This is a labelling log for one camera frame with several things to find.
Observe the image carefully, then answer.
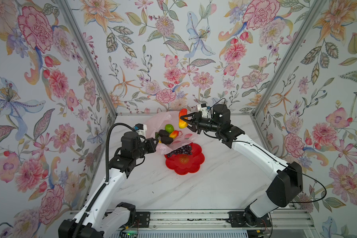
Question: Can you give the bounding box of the red yellow mango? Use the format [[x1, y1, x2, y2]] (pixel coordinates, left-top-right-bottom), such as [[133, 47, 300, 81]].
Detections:
[[169, 131, 180, 139], [178, 109, 188, 129]]

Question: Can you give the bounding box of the dark purple grape bunch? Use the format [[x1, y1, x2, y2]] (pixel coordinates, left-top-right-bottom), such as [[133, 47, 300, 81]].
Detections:
[[166, 144, 192, 158]]

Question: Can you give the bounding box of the green round textured fruit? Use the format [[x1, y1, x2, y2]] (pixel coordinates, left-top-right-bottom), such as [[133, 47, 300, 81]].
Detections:
[[165, 124, 175, 133]]

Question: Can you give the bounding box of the dark avocado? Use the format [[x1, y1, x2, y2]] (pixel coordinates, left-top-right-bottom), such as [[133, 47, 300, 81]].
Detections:
[[158, 130, 170, 137], [160, 136, 174, 145]]

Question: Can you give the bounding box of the pink plastic bag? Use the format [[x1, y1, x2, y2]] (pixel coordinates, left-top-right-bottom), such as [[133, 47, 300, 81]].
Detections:
[[143, 111, 198, 155]]

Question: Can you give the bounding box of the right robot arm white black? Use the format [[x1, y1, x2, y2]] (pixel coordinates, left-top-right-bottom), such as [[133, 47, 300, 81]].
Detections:
[[178, 104, 303, 227]]

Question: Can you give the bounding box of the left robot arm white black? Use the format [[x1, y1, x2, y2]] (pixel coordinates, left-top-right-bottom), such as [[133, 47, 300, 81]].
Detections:
[[58, 131, 159, 238]]

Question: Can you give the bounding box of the red flower-shaped plate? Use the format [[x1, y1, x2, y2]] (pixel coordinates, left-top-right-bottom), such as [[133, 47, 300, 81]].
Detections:
[[164, 143, 205, 175]]

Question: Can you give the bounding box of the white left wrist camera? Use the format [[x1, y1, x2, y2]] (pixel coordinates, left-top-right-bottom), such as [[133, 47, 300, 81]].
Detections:
[[134, 124, 147, 137]]

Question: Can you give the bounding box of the left aluminium corner post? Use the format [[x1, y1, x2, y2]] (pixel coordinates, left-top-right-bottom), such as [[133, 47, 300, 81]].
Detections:
[[56, 0, 117, 119]]

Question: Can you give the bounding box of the aluminium corner post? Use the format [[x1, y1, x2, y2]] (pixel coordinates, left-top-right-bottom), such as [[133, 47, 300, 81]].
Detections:
[[56, 0, 117, 119], [251, 0, 324, 119]]

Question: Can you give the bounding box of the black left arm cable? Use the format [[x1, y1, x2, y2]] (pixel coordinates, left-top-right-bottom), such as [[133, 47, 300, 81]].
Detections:
[[72, 122, 137, 238]]

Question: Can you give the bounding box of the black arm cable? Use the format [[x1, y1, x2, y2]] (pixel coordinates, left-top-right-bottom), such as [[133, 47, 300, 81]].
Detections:
[[72, 122, 137, 238], [202, 98, 328, 209]]

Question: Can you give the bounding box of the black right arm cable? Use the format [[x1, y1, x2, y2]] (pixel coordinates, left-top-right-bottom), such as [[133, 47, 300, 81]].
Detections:
[[202, 98, 328, 209]]

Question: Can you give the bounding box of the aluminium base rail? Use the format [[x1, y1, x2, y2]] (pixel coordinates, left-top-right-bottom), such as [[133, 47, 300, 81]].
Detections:
[[60, 209, 316, 231]]

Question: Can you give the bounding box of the right aluminium corner post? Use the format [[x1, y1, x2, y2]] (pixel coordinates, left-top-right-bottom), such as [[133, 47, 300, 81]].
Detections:
[[251, 0, 324, 119]]

